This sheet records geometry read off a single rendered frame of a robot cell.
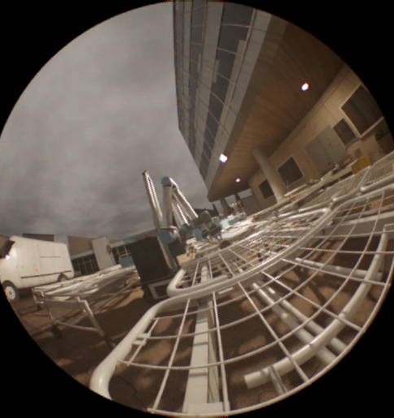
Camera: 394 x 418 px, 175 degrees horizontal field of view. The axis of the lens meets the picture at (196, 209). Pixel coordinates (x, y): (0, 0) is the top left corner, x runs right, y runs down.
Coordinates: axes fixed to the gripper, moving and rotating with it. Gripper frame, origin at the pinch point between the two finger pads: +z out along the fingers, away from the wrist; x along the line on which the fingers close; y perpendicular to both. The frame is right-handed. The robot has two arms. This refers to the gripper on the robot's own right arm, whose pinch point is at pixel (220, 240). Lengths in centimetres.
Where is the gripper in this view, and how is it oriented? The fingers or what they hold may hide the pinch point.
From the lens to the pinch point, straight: 132.3
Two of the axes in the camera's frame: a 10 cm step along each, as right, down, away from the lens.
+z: 5.3, 8.3, -1.4
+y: -1.5, 2.6, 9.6
